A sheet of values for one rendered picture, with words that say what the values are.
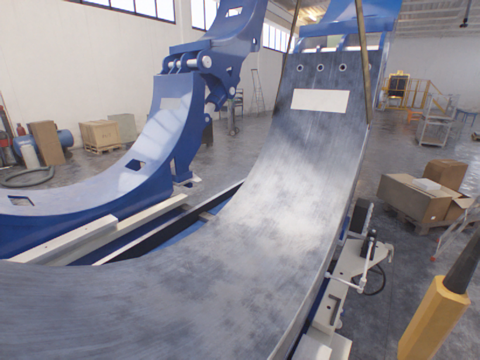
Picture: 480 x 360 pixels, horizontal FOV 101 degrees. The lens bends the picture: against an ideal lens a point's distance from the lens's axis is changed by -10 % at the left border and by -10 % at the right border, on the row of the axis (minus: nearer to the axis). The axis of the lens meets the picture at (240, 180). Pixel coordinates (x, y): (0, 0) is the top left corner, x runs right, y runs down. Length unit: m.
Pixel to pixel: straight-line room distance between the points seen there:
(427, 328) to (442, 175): 3.87
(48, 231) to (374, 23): 3.05
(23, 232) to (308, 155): 2.15
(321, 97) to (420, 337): 1.40
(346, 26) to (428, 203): 2.67
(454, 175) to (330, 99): 3.40
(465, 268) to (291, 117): 1.35
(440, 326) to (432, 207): 3.33
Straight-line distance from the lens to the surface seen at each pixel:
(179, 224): 2.33
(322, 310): 1.45
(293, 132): 1.67
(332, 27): 2.32
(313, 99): 1.72
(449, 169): 4.63
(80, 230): 2.23
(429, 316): 0.80
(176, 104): 2.87
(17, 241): 2.25
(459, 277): 0.73
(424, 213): 4.03
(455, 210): 4.48
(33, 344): 0.61
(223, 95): 3.24
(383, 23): 2.25
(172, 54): 3.48
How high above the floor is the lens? 1.94
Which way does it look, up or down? 23 degrees down
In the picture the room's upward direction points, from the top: straight up
